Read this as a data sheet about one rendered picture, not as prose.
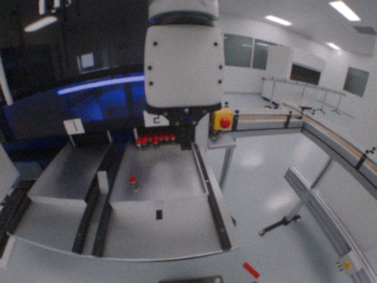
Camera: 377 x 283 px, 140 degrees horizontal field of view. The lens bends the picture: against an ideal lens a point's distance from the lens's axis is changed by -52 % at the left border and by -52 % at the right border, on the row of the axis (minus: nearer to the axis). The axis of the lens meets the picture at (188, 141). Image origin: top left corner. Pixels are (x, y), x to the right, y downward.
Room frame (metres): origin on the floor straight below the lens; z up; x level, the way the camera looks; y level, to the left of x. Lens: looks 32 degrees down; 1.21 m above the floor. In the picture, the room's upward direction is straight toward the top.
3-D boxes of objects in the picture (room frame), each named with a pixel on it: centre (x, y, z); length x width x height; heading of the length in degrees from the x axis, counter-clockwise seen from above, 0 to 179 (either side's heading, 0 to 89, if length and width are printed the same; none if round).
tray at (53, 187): (0.32, 0.44, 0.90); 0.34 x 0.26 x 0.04; 8
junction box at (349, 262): (-0.09, -0.86, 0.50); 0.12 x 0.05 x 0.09; 8
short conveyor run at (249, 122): (0.70, -0.39, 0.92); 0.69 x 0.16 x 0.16; 98
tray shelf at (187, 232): (0.28, 0.26, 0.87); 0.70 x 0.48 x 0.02; 98
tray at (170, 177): (0.37, 0.10, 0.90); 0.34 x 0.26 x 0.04; 9
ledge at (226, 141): (0.57, -0.14, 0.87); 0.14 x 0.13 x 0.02; 8
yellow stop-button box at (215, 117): (0.52, -0.13, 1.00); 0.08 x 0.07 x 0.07; 8
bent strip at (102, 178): (0.20, 0.25, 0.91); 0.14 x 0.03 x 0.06; 9
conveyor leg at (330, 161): (0.44, -0.85, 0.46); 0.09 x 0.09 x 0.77; 8
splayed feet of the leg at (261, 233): (0.44, -0.85, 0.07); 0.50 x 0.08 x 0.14; 98
